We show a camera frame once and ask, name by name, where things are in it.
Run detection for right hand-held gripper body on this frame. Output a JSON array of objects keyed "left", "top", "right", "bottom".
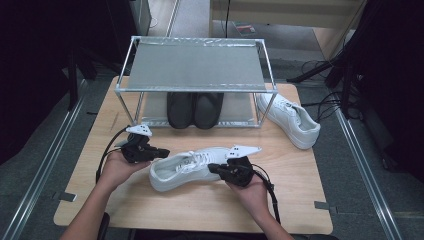
[{"left": 222, "top": 144, "right": 263, "bottom": 188}]

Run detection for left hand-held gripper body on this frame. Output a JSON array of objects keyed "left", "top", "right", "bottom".
[{"left": 120, "top": 123, "right": 158, "bottom": 165}]

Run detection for white sneaker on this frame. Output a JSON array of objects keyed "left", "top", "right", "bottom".
[
  {"left": 148, "top": 146, "right": 235, "bottom": 193},
  {"left": 256, "top": 92, "right": 322, "bottom": 150}
]

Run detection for black slipper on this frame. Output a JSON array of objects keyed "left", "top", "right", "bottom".
[
  {"left": 166, "top": 92, "right": 195, "bottom": 130},
  {"left": 193, "top": 92, "right": 225, "bottom": 131}
]

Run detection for metal shoe rack grey shelves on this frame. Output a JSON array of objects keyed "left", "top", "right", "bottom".
[{"left": 114, "top": 35, "right": 279, "bottom": 130}]

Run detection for person's left hand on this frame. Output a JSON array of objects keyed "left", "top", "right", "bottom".
[{"left": 97, "top": 151, "right": 152, "bottom": 194}]

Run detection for person's right hand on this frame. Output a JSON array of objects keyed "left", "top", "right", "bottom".
[{"left": 226, "top": 173, "right": 273, "bottom": 221}]

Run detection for grey tape strip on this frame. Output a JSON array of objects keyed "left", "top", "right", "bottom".
[
  {"left": 313, "top": 200, "right": 339, "bottom": 215},
  {"left": 50, "top": 191, "right": 78, "bottom": 203}
]

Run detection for person's right leg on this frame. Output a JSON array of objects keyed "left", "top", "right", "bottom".
[{"left": 293, "top": 234, "right": 340, "bottom": 240}]

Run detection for black tripod stand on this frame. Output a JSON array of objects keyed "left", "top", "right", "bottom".
[{"left": 285, "top": 59, "right": 338, "bottom": 84}]

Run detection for black curtain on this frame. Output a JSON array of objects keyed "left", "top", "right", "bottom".
[
  {"left": 328, "top": 0, "right": 424, "bottom": 184},
  {"left": 0, "top": 0, "right": 138, "bottom": 167}
]

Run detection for grey metal cabinet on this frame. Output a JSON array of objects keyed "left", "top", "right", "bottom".
[{"left": 129, "top": 0, "right": 153, "bottom": 37}]

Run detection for red booklet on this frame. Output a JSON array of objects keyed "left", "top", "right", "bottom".
[{"left": 232, "top": 21, "right": 257, "bottom": 36}]

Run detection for light wooden cabinet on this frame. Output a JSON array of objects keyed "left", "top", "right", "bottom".
[{"left": 209, "top": 0, "right": 368, "bottom": 62}]

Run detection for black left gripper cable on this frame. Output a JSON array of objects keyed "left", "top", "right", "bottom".
[{"left": 95, "top": 125, "right": 131, "bottom": 185}]

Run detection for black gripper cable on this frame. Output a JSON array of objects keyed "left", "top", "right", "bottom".
[
  {"left": 250, "top": 162, "right": 282, "bottom": 225},
  {"left": 95, "top": 125, "right": 131, "bottom": 185}
]

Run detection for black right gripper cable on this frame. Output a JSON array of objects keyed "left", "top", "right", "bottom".
[{"left": 250, "top": 162, "right": 282, "bottom": 225}]

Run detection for metal floor rail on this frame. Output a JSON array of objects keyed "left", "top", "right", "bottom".
[
  {"left": 0, "top": 79, "right": 88, "bottom": 240},
  {"left": 334, "top": 108, "right": 405, "bottom": 240}
]

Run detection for black floor cables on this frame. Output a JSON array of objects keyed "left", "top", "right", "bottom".
[{"left": 300, "top": 59, "right": 346, "bottom": 124}]

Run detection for black hanging cable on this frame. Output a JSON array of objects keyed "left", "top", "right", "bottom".
[{"left": 225, "top": 0, "right": 232, "bottom": 38}]

